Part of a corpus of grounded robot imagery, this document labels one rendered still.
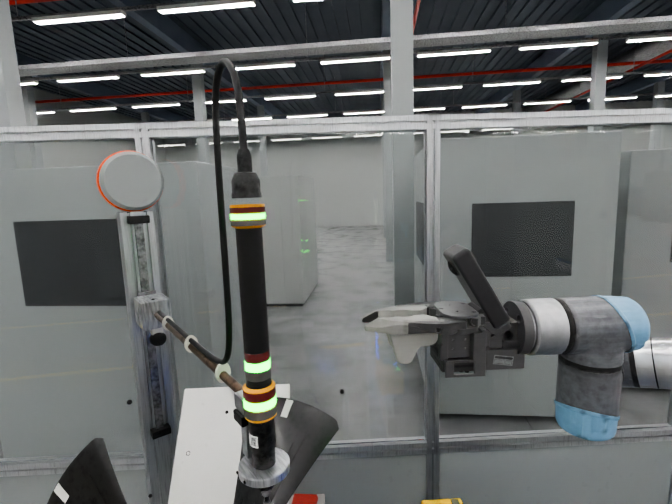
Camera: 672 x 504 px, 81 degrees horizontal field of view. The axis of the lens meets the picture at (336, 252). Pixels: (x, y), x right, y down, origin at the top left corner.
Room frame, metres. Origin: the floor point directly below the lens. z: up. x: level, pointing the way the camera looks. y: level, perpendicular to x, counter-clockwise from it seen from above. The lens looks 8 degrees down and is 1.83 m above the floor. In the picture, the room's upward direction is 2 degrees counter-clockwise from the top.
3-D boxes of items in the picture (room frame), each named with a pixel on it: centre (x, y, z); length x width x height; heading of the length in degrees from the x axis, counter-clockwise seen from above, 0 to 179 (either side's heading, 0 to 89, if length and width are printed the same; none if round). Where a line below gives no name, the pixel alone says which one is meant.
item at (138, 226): (1.04, 0.51, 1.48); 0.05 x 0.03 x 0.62; 127
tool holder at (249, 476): (0.51, 0.12, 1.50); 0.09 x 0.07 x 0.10; 37
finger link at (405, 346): (0.49, -0.08, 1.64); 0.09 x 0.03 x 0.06; 98
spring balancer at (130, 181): (1.08, 0.54, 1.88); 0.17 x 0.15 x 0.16; 92
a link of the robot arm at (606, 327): (0.52, -0.35, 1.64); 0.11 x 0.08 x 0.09; 92
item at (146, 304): (1.00, 0.48, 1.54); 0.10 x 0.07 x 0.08; 37
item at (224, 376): (0.75, 0.29, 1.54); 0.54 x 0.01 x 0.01; 37
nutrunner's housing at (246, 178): (0.50, 0.11, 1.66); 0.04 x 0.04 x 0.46
